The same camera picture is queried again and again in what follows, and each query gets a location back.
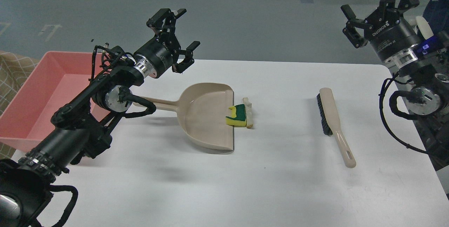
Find pink plastic bin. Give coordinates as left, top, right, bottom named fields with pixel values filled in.
left=0, top=51, right=92, bottom=152

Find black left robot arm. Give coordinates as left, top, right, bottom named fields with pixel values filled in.
left=1, top=8, right=200, bottom=227

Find yellow green sponge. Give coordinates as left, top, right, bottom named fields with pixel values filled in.
left=226, top=104, right=247, bottom=127

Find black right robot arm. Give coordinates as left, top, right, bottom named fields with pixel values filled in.
left=341, top=0, right=448, bottom=162

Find beige checkered cloth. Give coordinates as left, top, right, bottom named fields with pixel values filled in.
left=1, top=51, right=40, bottom=159

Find white bread slice piece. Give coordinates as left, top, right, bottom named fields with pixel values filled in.
left=242, top=97, right=254, bottom=128

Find white chair with armrest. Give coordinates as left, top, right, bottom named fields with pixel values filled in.
left=415, top=16, right=434, bottom=40

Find beige hand brush black bristles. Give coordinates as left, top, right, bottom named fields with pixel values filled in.
left=316, top=87, right=356, bottom=168

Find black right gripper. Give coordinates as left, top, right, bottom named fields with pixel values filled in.
left=341, top=0, right=422, bottom=62

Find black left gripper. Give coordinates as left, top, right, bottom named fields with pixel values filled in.
left=133, top=8, right=201, bottom=79

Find seated person in dark clothes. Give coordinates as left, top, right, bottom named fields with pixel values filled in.
left=422, top=0, right=449, bottom=34

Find beige plastic dustpan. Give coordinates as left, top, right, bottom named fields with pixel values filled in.
left=143, top=82, right=234, bottom=151

